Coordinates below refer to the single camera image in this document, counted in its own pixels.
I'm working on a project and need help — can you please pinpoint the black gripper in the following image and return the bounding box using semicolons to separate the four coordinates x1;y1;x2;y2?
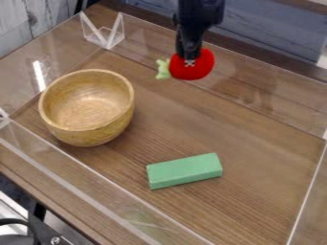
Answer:
172;6;224;67

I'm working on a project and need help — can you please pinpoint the red plush strawberry toy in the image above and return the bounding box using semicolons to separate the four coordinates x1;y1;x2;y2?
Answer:
156;48;215;80

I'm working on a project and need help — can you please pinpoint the green rectangular block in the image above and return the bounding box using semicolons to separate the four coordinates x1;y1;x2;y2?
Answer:
146;153;223;189

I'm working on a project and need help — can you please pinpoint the black cable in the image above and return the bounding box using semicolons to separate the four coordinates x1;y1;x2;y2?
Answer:
0;219;44;245

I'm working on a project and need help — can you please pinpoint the black metal table frame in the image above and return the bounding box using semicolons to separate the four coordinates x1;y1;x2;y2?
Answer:
26;198;87;245

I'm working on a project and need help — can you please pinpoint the wooden bowl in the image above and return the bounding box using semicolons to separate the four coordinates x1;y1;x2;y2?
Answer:
39;69;135;147

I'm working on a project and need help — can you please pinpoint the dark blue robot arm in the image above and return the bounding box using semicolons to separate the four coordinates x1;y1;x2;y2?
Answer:
172;0;226;66

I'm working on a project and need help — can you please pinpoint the clear acrylic tray enclosure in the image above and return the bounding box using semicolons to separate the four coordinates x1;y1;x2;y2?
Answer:
0;15;327;245

